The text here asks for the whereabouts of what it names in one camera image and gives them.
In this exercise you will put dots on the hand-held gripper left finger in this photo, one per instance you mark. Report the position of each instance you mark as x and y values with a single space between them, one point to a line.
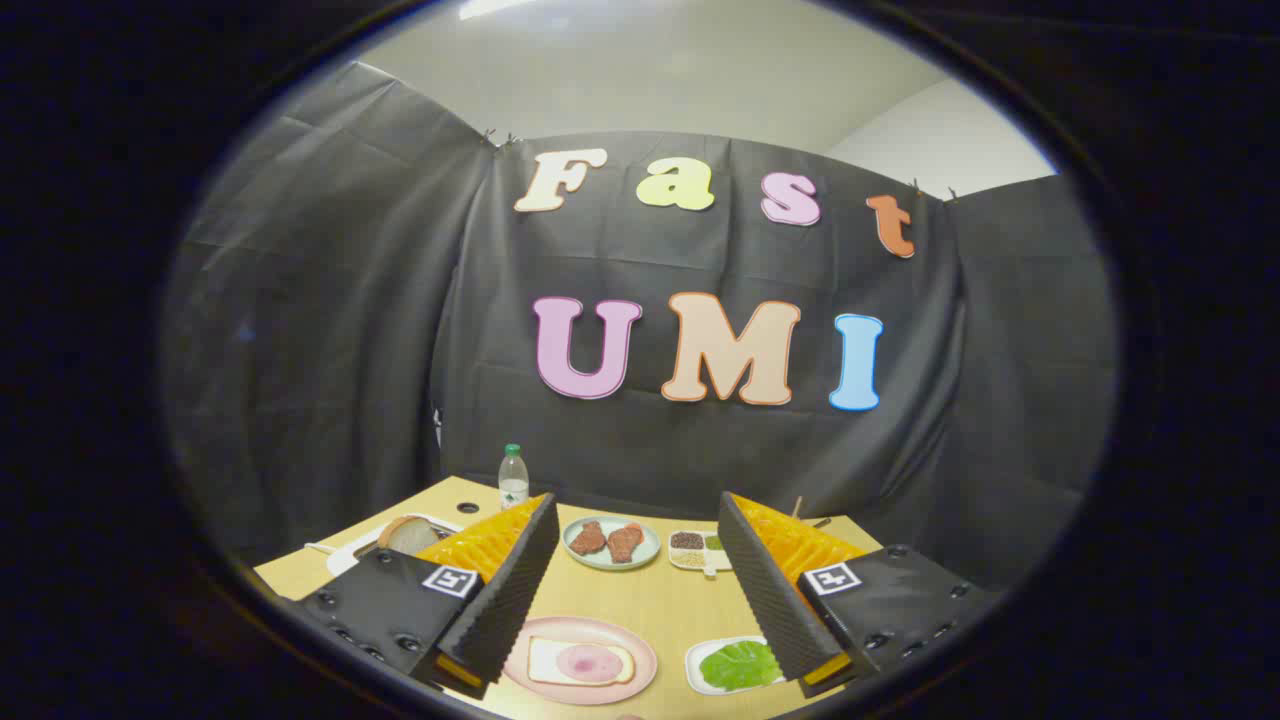
515 585

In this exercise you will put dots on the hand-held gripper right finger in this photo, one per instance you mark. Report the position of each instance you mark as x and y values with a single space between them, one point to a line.
765 590

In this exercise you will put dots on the green lettuce leaf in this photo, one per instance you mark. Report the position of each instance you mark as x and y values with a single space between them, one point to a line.
740 665

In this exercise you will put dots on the brown toast slice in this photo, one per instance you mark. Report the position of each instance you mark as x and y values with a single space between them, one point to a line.
408 536

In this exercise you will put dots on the white bread slice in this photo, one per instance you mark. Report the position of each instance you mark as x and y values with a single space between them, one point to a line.
540 662

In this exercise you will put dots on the white divided seasoning dish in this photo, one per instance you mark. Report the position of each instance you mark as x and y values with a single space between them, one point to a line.
690 558

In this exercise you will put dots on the dark brown meat piece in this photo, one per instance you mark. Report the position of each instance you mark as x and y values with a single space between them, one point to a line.
588 538

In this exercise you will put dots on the clear water bottle green cap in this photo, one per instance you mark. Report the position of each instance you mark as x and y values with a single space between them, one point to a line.
513 485

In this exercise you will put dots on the pink ham slice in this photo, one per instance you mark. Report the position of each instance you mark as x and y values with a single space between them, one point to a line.
590 663

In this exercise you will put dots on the small white plate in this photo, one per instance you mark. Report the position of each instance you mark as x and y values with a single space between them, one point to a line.
694 672

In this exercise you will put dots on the orange brown meat piece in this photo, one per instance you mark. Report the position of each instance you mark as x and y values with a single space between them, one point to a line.
625 543

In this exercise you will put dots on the light green plate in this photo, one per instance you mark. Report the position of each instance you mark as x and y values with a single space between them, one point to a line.
650 548

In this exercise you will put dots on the pink plate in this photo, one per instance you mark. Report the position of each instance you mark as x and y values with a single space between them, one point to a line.
640 665

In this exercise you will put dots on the white toaster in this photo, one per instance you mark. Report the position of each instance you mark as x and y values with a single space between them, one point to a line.
345 558

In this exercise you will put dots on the black backdrop cloth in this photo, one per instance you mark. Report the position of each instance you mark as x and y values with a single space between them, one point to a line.
400 300

